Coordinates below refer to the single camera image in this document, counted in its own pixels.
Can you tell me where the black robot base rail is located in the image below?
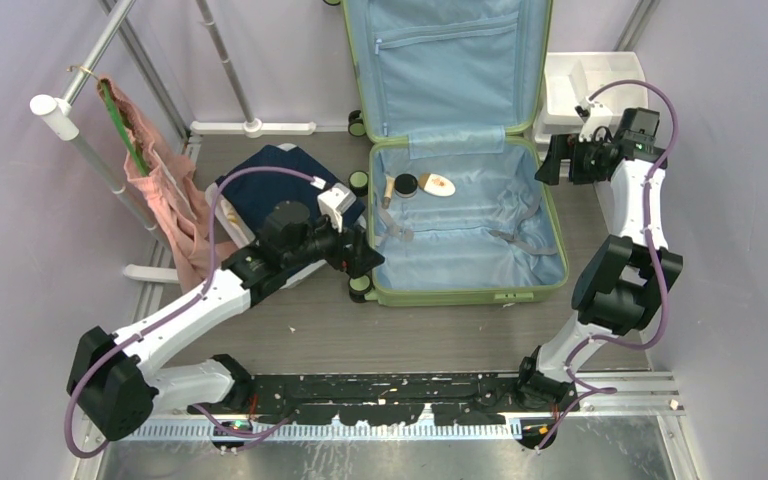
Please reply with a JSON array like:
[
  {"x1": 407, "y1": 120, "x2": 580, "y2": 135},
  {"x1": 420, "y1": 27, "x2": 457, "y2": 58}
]
[{"x1": 185, "y1": 370, "x2": 581, "y2": 452}]

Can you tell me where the black round jar lid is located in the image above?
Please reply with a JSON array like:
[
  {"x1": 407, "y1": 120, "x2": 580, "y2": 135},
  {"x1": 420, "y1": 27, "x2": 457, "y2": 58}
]
[{"x1": 394, "y1": 173, "x2": 419, "y2": 198}]

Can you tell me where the green clothes hanger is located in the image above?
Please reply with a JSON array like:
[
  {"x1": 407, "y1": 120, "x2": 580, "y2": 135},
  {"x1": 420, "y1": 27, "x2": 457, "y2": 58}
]
[{"x1": 97, "y1": 80, "x2": 150, "y2": 177}]

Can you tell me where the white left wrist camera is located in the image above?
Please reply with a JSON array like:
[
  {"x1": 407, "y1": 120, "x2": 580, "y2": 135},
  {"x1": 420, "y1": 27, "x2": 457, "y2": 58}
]
[{"x1": 310, "y1": 176, "x2": 357, "y2": 233}]

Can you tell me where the pink cloth garment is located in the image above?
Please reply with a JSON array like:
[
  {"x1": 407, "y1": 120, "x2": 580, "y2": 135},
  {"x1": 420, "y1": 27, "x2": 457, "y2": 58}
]
[{"x1": 99, "y1": 76, "x2": 237, "y2": 292}]

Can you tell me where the white perforated plastic basket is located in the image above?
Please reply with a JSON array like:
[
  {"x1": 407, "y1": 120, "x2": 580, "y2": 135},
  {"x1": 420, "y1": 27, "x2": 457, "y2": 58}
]
[{"x1": 199, "y1": 167, "x2": 365, "y2": 298}]

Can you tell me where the green ribbed hard-shell suitcase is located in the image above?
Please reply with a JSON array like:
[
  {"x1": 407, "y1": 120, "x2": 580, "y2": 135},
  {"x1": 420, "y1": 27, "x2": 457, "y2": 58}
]
[{"x1": 341, "y1": 1, "x2": 569, "y2": 307}]

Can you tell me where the navy blue garment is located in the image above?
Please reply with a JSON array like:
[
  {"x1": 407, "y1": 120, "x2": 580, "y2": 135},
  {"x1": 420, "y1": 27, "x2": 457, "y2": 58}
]
[{"x1": 222, "y1": 145, "x2": 340, "y2": 233}]

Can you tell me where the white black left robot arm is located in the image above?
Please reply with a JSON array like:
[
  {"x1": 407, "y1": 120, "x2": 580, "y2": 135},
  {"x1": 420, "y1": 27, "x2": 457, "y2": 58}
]
[{"x1": 64, "y1": 202, "x2": 385, "y2": 441}]

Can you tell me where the white and silver clothes rack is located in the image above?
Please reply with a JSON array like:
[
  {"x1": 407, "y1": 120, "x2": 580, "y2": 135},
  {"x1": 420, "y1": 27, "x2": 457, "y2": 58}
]
[{"x1": 30, "y1": 0, "x2": 319, "y2": 283}]

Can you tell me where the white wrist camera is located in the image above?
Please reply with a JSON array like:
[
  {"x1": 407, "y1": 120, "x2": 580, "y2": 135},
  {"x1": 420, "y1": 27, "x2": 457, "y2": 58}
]
[
  {"x1": 575, "y1": 98, "x2": 614, "y2": 142},
  {"x1": 310, "y1": 176, "x2": 357, "y2": 233}
]

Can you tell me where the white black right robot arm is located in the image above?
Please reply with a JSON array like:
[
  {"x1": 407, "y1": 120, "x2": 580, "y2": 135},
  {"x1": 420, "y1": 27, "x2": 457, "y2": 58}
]
[{"x1": 514, "y1": 108, "x2": 683, "y2": 411}]

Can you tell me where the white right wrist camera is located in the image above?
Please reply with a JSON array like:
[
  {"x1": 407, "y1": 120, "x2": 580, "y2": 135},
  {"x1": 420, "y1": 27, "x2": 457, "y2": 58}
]
[{"x1": 575, "y1": 98, "x2": 614, "y2": 142}]

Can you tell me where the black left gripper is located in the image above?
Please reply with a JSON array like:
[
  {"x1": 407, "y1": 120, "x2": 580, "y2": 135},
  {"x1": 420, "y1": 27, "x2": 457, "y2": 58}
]
[{"x1": 283, "y1": 210, "x2": 383, "y2": 278}]

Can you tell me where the white plastic drawer organizer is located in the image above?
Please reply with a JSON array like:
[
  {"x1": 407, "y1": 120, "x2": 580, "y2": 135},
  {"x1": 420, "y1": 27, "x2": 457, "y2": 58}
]
[{"x1": 532, "y1": 52, "x2": 645, "y2": 151}]

